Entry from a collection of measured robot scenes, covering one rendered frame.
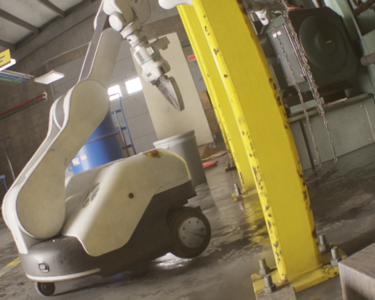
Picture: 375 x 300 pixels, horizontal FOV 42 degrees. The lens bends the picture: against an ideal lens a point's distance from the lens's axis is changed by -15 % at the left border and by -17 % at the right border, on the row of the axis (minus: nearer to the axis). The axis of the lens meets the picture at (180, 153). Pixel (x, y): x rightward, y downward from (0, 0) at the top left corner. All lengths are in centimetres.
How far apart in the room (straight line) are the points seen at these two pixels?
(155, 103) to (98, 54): 695
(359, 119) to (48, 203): 193
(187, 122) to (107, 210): 726
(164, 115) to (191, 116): 40
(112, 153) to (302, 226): 481
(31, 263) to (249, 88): 93
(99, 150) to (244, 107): 475
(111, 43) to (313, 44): 122
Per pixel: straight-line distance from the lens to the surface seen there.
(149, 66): 179
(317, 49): 282
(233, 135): 281
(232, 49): 112
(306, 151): 297
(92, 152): 581
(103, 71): 192
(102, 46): 195
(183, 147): 406
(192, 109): 882
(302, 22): 285
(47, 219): 169
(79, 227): 161
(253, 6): 240
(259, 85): 112
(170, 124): 884
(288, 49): 281
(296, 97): 300
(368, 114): 307
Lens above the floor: 39
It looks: 2 degrees down
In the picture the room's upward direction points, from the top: 18 degrees counter-clockwise
